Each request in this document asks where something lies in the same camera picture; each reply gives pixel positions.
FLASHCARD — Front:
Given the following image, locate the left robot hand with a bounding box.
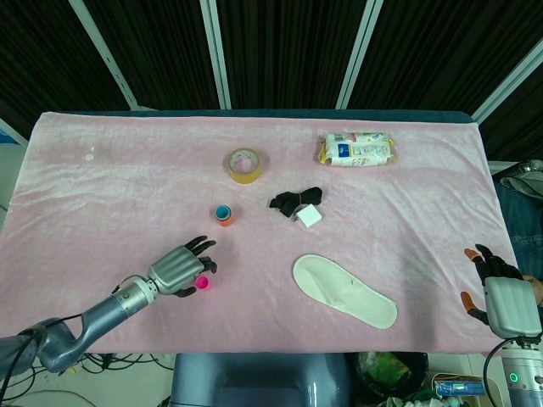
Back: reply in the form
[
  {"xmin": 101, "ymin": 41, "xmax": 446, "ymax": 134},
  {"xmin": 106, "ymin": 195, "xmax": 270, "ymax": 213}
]
[{"xmin": 148, "ymin": 236, "xmax": 218, "ymax": 298}]

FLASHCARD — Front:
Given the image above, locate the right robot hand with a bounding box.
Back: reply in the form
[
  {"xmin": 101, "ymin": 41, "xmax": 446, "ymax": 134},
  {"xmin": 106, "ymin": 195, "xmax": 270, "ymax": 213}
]
[{"xmin": 460, "ymin": 243, "xmax": 543, "ymax": 340}]

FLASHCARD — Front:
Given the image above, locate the orange plastic cup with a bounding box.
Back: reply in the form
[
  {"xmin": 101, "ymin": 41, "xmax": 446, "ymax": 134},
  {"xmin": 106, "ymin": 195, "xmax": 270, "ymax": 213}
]
[{"xmin": 213, "ymin": 204, "xmax": 236, "ymax": 229}]

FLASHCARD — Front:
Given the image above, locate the blue jeans leg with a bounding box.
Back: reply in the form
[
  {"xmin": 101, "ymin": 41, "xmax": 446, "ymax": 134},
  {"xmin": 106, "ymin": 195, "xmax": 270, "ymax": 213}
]
[{"xmin": 494, "ymin": 181, "xmax": 543, "ymax": 298}]

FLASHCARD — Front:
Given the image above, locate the cardboard box with blue item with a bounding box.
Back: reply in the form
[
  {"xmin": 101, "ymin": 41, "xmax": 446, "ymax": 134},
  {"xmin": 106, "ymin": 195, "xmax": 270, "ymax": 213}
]
[{"xmin": 430, "ymin": 371, "xmax": 489, "ymax": 399}]

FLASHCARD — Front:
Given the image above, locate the pink plush blanket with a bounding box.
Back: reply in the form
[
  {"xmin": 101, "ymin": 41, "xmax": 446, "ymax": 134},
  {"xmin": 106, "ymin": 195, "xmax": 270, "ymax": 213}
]
[{"xmin": 0, "ymin": 110, "xmax": 525, "ymax": 365}]

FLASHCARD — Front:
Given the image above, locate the yellow packing tape roll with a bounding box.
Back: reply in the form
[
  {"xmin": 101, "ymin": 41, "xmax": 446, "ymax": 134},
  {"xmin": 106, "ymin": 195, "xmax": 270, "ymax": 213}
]
[{"xmin": 224, "ymin": 147, "xmax": 263, "ymax": 185}]

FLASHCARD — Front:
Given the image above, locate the black trash bin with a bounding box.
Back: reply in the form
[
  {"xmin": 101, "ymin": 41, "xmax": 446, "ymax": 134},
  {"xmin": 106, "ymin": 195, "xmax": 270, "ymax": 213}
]
[{"xmin": 355, "ymin": 350, "xmax": 429, "ymax": 407}]

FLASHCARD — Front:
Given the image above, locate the blue-grey robot torso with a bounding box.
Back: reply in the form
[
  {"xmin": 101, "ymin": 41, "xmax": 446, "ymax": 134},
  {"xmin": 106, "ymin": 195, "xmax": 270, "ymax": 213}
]
[{"xmin": 171, "ymin": 352, "xmax": 355, "ymax": 407}]

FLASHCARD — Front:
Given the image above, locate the white power adapter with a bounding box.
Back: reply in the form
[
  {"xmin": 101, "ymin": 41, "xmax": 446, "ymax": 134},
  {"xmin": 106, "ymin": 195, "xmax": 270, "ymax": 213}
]
[{"xmin": 292, "ymin": 203, "xmax": 323, "ymax": 231}]

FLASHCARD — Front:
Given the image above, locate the white disposable slipper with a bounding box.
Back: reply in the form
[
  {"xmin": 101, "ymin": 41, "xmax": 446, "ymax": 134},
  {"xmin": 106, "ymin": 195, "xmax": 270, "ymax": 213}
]
[{"xmin": 292, "ymin": 253, "xmax": 399, "ymax": 330}]

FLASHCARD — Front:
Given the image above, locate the teal table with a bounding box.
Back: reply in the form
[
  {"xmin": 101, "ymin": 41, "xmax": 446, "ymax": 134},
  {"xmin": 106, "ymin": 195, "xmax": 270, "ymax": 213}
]
[{"xmin": 54, "ymin": 109, "xmax": 480, "ymax": 124}]

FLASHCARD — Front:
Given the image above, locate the white snack package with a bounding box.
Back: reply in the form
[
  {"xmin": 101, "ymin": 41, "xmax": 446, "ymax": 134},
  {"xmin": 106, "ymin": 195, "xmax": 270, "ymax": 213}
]
[{"xmin": 317, "ymin": 131, "xmax": 400, "ymax": 168}]

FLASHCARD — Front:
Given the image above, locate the black curtain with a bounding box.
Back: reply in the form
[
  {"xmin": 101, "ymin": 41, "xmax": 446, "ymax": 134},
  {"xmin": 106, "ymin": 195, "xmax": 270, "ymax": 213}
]
[{"xmin": 0, "ymin": 0, "xmax": 543, "ymax": 162}]

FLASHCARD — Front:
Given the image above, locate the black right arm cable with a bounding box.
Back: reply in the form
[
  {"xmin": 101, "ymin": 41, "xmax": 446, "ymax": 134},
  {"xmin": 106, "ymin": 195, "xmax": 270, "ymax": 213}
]
[{"xmin": 483, "ymin": 338, "xmax": 507, "ymax": 407}]

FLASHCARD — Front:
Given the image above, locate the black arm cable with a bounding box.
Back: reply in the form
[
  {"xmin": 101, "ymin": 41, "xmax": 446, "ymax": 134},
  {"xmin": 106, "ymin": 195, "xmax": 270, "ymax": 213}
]
[
  {"xmin": 0, "ymin": 313, "xmax": 84, "ymax": 382},
  {"xmin": 483, "ymin": 338, "xmax": 507, "ymax": 407}
]

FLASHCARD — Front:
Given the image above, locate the black floor cable bundle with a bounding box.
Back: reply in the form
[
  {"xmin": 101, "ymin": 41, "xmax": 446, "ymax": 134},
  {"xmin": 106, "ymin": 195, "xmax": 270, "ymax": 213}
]
[{"xmin": 0, "ymin": 351, "xmax": 175, "ymax": 407}]

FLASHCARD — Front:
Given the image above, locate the black bundled strap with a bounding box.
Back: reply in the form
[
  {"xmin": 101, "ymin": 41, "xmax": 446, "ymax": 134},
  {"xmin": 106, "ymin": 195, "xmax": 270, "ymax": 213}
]
[{"xmin": 268, "ymin": 186, "xmax": 324, "ymax": 220}]

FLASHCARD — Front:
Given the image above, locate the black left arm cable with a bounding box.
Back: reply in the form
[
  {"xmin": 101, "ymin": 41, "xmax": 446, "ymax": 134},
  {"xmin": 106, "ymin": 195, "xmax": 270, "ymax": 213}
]
[{"xmin": 0, "ymin": 313, "xmax": 84, "ymax": 382}]

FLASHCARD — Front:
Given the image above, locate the white post with blue sign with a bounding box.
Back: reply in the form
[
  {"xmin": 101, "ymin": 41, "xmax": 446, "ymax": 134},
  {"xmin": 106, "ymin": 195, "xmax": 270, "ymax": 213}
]
[{"xmin": 0, "ymin": 118, "xmax": 29, "ymax": 145}]

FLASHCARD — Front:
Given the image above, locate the white double frame post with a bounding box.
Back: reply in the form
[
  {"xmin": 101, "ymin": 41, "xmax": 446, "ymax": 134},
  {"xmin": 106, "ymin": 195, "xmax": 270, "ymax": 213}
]
[{"xmin": 199, "ymin": 0, "xmax": 232, "ymax": 110}]

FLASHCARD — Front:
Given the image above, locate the white slanted frame post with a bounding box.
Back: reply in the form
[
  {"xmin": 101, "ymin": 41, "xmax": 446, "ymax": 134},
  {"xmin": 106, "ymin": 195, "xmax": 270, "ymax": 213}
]
[{"xmin": 69, "ymin": 0, "xmax": 139, "ymax": 110}]

